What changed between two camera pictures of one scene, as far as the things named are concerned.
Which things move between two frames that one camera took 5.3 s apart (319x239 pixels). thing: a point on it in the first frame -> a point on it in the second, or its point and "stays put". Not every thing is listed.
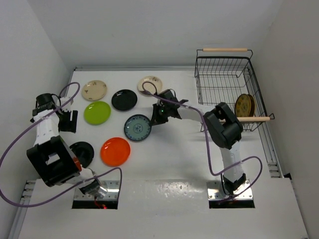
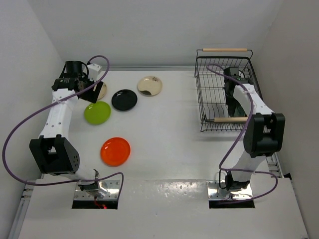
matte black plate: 83,152 -> 239,111
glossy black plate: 124,100 stays put
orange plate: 115,152 stays put
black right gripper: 157,118 -> 231,103
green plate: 96,113 stays put
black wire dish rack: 228,75 stays put
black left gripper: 69,126 -> 91,95
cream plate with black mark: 149,86 stays put
